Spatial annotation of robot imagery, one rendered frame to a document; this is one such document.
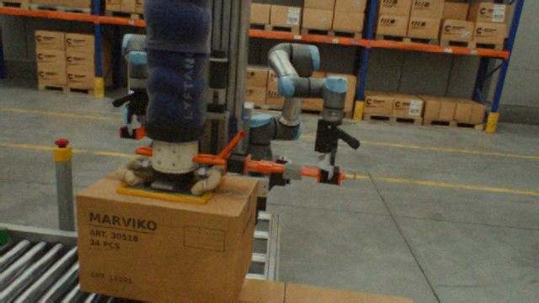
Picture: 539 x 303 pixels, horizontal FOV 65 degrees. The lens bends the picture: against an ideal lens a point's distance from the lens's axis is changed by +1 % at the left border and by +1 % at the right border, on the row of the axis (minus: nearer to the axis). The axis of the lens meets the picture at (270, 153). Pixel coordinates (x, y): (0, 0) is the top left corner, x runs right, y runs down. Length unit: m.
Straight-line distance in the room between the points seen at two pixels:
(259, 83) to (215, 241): 7.33
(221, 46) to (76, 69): 7.65
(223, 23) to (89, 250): 1.25
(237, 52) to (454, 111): 7.65
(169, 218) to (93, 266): 0.38
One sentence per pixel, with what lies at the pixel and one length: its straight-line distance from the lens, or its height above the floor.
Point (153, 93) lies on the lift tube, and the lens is 1.57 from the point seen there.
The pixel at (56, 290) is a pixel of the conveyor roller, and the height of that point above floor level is 0.54.
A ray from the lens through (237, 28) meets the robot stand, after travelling 2.26.
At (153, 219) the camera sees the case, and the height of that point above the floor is 1.02.
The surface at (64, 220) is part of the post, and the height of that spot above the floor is 0.58.
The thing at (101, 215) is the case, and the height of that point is 1.00.
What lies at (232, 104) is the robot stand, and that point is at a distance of 2.29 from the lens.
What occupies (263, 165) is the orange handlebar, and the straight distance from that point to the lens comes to 1.56.
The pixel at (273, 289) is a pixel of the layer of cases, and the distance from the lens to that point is 2.04.
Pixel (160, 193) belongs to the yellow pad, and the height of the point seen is 1.09.
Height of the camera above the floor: 1.71
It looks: 17 degrees down
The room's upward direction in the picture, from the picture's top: 5 degrees clockwise
